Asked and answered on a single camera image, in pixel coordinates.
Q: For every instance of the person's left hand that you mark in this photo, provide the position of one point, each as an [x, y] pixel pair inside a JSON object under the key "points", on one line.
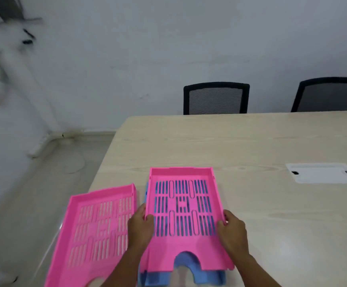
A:
{"points": [[139, 231]]}

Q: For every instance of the person's right hand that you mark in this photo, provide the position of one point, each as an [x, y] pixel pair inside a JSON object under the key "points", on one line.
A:
{"points": [[234, 236]]}

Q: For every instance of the person's right thumb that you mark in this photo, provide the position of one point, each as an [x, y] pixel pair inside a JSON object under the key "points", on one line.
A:
{"points": [[221, 226]]}

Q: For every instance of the person's left thumb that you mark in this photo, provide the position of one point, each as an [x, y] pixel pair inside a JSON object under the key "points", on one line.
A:
{"points": [[149, 219]]}

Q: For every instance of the pink slotted plastic paper tray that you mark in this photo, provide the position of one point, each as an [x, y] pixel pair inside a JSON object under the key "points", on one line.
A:
{"points": [[188, 179], [83, 203]]}

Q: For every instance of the person's right forearm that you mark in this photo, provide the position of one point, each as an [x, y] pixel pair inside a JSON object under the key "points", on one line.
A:
{"points": [[255, 271]]}

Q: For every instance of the person's left forearm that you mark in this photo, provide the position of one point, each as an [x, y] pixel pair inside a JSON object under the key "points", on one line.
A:
{"points": [[122, 267]]}

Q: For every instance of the blue plastic paper tray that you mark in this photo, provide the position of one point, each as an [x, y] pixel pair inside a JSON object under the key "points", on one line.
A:
{"points": [[185, 266]]}

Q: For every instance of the white round stand base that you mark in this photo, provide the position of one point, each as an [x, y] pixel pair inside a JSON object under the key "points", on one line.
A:
{"points": [[73, 159]]}

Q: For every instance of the black mesh office chair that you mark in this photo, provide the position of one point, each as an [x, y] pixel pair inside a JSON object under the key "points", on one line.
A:
{"points": [[328, 95], [215, 100]]}

